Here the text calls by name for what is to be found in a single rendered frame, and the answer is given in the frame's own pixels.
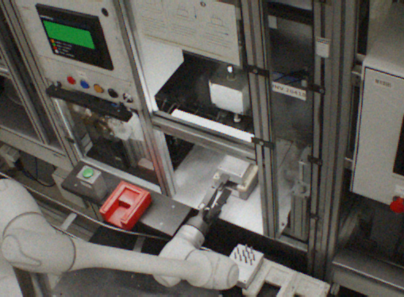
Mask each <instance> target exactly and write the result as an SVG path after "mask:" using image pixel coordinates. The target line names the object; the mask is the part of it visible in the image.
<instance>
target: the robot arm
mask: <svg viewBox="0 0 404 297"><path fill-rule="evenodd" d="M229 178H230V175H228V174H225V173H224V172H222V174H221V175H220V177H219V178H218V180H217V182H216V184H215V185H213V184H211V186H210V188H209V190H208V191H207V192H206V194H205V196H204V197H203V199H202V201H201V202H200V203H199V204H198V209H200V211H199V212H198V214H197V216H195V217H191V218H190V220H189V221H188V223H187V224H186V225H185V226H182V227H181V228H180V229H179V231H178V233H177V234H176V235H175V236H174V238H173V239H172V240H171V241H170V242H169V243H168V244H167V245H166V246H165V247H164V249H162V251H161V252H160V255H159V256H152V255H148V254H143V253H135V252H132V251H128V250H124V249H119V248H114V247H109V246H104V245H96V244H92V243H89V242H85V241H81V240H78V239H75V238H73V237H69V236H67V235H62V234H58V233H56V231H55V230H54V229H53V227H52V226H51V225H50V224H49V223H47V222H46V219H45V218H44V216H43V214H42V212H41V211H40V208H39V207H38V204H37V202H36V201H35V200H34V199H33V198H32V196H31V194H30V193H29V192H28V191H27V190H26V189H25V188H24V187H23V186H22V185H20V184H19V183H17V182H15V181H13V180H11V179H0V245H1V246H2V255H3V256H4V258H5V260H6V262H7V263H9V264H11V265H12V268H13V272H14V275H15V277H16V279H17V283H18V286H19V288H20V290H21V294H22V297H57V296H55V295H53V294H52V289H51V286H50V283H49V279H48V274H47V273H56V272H69V271H74V270H77V269H81V268H92V267H103V268H112V269H117V270H124V271H130V272H140V273H147V274H152V275H153V277H154V279H155V280H157V281H158V282H159V283H161V284H163V285H164V286H166V287H172V286H174V285H175V284H177V283H179V281H180V280H187V281H188V282H189V283H190V284H192V285H194V286H197V287H204V288H207V289H219V290H222V289H228V288H231V287H233V286H234V285H235V284H236V283H237V281H238V279H239V275H240V271H239V268H238V266H237V263H236V262H235V261H234V260H232V259H231V258H228V257H227V256H224V255H221V254H219V253H213V252H210V251H200V250H199V249H200V247H201V246H202V243H203V242H204V240H205V238H204V237H205V236H206V235H207V233H208V232H209V230H210V227H211V226H212V225H213V223H214V222H215V220H216V219H217V218H218V216H219V215H220V214H221V212H222V211H221V209H222V207H223V206H224V204H225V202H226V201H227V199H228V198H229V196H230V195H231V193H232V192H233V191H231V190H229V189H227V188H225V189H224V190H223V192H222V193H220V195H219V196H218V198H217V200H216V201H215V198H216V196H217V194H218V192H219V191H220V192H221V190H222V188H223V187H224V186H225V184H226V183H227V181H228V180H229ZM214 201H215V203H214ZM213 204H214V207H212V206H213ZM207 208H209V210H208V209H207Z"/></svg>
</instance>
